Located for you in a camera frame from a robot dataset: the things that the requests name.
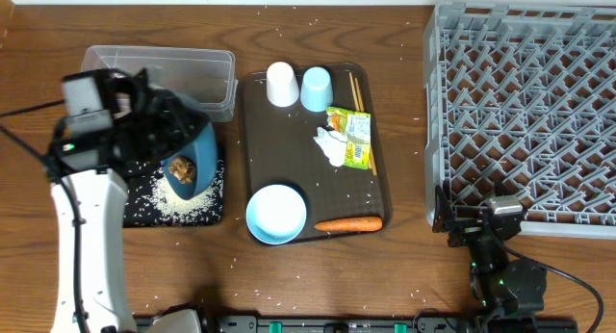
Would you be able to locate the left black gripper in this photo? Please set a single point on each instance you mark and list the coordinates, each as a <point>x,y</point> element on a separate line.
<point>174,112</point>

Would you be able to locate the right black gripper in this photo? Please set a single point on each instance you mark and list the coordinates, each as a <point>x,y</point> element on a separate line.
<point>446,217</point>

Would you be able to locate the brown food scrap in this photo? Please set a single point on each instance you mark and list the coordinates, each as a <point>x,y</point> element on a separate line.
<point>183,169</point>

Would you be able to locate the dark blue plate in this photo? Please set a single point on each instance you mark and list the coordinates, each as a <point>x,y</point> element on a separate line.
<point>202,152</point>

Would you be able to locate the orange carrot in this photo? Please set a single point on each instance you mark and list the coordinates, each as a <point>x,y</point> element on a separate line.
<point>359,224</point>

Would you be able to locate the white rice pile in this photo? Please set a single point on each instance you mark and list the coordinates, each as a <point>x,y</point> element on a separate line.
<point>192,208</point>

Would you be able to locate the light blue bowl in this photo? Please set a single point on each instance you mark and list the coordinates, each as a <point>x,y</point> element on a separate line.
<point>276,214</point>

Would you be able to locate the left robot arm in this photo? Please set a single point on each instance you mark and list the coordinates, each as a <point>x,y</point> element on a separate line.
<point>90,209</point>

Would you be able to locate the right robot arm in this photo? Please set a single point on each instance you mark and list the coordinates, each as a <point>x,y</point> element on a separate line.
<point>510,291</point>

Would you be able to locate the black waste tray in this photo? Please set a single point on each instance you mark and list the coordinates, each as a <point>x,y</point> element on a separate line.
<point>212,212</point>

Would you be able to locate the grey dishwasher rack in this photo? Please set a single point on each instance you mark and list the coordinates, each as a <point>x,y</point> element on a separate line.
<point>523,96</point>

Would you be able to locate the clear plastic bin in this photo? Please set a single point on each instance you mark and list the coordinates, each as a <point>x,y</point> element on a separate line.
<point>208,76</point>

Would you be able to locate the left wooden chopstick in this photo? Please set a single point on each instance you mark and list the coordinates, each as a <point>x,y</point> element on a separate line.
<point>351,79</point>

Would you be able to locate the wooden chopstick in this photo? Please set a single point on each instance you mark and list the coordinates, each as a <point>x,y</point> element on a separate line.
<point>351,79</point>
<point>363,110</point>

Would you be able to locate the green yellow snack wrapper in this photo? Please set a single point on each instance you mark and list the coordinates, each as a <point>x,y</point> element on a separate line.
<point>356,128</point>

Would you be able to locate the white plastic cup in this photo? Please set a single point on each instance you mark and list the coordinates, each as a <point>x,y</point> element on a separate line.
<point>282,85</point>

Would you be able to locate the crumpled white tissue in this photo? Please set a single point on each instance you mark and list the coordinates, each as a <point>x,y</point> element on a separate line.
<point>333,145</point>

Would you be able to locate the right wooden chopstick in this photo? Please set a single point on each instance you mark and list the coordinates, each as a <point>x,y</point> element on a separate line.
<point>363,110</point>

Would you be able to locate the light blue plastic cup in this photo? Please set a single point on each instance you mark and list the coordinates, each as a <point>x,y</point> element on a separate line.
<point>316,93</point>

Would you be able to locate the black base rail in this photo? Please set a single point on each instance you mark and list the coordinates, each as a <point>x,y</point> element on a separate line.
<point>422,324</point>

